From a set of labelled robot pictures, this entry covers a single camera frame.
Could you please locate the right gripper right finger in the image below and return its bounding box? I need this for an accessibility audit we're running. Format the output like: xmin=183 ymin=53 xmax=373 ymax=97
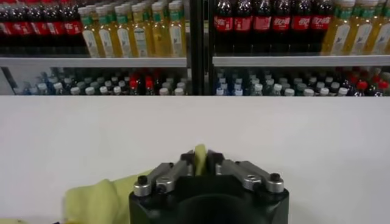
xmin=207 ymin=149 xmax=285 ymax=194

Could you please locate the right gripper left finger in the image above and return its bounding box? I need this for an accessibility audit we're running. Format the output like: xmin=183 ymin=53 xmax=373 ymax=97
xmin=133 ymin=149 xmax=196 ymax=198

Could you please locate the yellow-green t-shirt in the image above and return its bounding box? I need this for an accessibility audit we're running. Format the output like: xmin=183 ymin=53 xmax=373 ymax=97
xmin=0 ymin=143 xmax=208 ymax=224

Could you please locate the cola bottle red cap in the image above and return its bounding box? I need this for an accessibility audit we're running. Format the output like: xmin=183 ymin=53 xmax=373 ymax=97
xmin=377 ymin=80 xmax=390 ymax=97
xmin=0 ymin=0 xmax=13 ymax=55
xmin=233 ymin=0 xmax=254 ymax=55
xmin=12 ymin=0 xmax=32 ymax=55
xmin=213 ymin=0 xmax=234 ymax=55
xmin=128 ymin=79 xmax=140 ymax=96
xmin=144 ymin=79 xmax=155 ymax=96
xmin=310 ymin=0 xmax=333 ymax=55
xmin=47 ymin=0 xmax=65 ymax=55
xmin=291 ymin=0 xmax=312 ymax=55
xmin=63 ymin=0 xmax=83 ymax=56
xmin=356 ymin=80 xmax=369 ymax=97
xmin=271 ymin=0 xmax=292 ymax=55
xmin=30 ymin=0 xmax=49 ymax=55
xmin=252 ymin=0 xmax=273 ymax=55

